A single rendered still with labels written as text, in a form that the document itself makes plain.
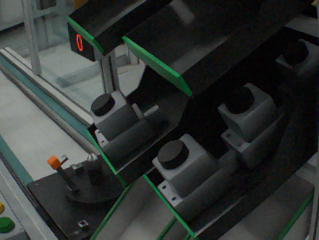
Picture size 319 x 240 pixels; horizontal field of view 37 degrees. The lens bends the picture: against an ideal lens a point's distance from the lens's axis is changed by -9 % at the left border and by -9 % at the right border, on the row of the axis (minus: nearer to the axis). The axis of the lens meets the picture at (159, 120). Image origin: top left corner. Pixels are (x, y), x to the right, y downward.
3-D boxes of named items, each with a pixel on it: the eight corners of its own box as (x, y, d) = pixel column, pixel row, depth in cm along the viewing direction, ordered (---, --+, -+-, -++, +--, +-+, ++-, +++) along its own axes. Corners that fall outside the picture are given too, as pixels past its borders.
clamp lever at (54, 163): (70, 191, 94) (49, 164, 90) (67, 187, 96) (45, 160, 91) (85, 180, 95) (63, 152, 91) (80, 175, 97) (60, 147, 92)
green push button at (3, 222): (0, 238, 89) (-3, 230, 88) (-5, 228, 92) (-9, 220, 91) (17, 231, 91) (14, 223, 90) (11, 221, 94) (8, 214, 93)
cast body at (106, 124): (113, 165, 63) (81, 125, 60) (106, 147, 67) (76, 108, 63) (171, 126, 63) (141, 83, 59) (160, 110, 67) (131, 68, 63)
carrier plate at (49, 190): (74, 250, 85) (71, 242, 84) (28, 191, 104) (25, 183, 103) (187, 201, 96) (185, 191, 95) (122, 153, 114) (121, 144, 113)
